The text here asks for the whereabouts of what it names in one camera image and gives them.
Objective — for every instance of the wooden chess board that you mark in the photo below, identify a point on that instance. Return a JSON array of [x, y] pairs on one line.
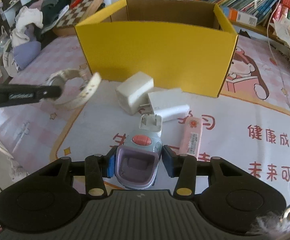
[[66, 24]]

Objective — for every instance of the pink rectangular eraser case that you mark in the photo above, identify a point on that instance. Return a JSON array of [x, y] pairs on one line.
[[191, 140]]

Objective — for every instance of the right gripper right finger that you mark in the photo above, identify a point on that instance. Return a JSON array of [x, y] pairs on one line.
[[182, 167]]

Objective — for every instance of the purple grey toy car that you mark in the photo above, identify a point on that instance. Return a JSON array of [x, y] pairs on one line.
[[137, 159]]

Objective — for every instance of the white plug charger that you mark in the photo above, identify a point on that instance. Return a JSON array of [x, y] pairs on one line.
[[150, 125]]

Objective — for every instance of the yellow cardboard box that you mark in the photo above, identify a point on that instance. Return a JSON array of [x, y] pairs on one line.
[[179, 43]]

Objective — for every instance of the white cube charger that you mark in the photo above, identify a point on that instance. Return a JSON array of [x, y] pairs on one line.
[[132, 93]]

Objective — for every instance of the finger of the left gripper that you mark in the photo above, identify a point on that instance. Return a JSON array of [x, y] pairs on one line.
[[13, 95]]

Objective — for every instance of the pile of clothes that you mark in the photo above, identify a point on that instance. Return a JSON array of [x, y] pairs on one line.
[[23, 44]]

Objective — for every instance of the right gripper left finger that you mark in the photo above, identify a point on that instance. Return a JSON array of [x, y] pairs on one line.
[[98, 167]]

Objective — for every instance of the white power adapter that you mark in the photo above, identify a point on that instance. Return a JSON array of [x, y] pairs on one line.
[[168, 104]]

